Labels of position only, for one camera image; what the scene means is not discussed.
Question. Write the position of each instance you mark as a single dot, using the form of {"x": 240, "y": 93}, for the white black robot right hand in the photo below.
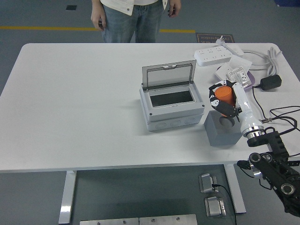
{"x": 246, "y": 110}

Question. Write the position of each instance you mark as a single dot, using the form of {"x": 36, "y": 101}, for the person's left hand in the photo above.
{"x": 174, "y": 8}

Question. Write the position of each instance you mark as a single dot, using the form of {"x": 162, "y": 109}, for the person's right hand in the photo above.
{"x": 98, "y": 21}

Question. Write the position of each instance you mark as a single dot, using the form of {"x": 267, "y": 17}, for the orange cylindrical battery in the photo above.
{"x": 223, "y": 92}

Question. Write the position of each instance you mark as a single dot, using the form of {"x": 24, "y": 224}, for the smoky transparent box lid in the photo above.
{"x": 168, "y": 75}

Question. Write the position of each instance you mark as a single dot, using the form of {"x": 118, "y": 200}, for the grey plastic junction box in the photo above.
{"x": 174, "y": 116}

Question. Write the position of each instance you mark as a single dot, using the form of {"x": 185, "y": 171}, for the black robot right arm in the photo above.
{"x": 269, "y": 140}

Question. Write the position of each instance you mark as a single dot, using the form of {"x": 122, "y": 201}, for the person's right forearm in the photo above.
{"x": 97, "y": 5}

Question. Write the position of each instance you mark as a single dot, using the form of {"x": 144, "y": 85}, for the white square paper box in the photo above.
{"x": 240, "y": 62}

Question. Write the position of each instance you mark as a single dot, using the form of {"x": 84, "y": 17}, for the metal floor socket box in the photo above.
{"x": 207, "y": 182}
{"x": 214, "y": 207}

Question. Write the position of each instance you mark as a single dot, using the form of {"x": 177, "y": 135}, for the person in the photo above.
{"x": 122, "y": 28}

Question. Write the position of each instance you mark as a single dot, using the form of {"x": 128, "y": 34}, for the black floor hatch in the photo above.
{"x": 71, "y": 7}

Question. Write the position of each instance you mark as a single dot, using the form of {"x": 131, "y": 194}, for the purple tray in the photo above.
{"x": 250, "y": 78}

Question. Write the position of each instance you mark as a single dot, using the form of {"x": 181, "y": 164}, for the printed white socket packet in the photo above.
{"x": 239, "y": 75}

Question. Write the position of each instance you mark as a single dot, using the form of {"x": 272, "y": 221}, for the grey block with round hole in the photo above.
{"x": 222, "y": 138}

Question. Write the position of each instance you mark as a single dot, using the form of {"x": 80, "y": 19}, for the black power adapter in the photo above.
{"x": 272, "y": 82}

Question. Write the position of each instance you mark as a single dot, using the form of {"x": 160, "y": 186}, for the brown floor sign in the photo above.
{"x": 207, "y": 37}

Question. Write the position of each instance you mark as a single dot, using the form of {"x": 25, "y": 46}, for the yellow floor tape line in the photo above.
{"x": 47, "y": 28}

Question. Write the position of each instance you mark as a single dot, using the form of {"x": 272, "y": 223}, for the white power plug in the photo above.
{"x": 220, "y": 40}

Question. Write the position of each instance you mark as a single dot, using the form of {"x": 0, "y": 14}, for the white small adapter block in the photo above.
{"x": 235, "y": 50}

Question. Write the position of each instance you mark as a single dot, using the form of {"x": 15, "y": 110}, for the white power strip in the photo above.
{"x": 212, "y": 56}

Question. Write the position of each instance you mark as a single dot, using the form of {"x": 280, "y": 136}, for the white table leg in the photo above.
{"x": 67, "y": 197}
{"x": 235, "y": 187}

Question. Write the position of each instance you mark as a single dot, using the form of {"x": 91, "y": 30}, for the blue object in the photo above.
{"x": 288, "y": 2}

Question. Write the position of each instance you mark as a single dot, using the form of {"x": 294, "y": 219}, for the metal floor plate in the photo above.
{"x": 107, "y": 222}
{"x": 168, "y": 220}

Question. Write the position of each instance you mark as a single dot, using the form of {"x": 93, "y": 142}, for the white wall socket panel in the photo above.
{"x": 221, "y": 72}

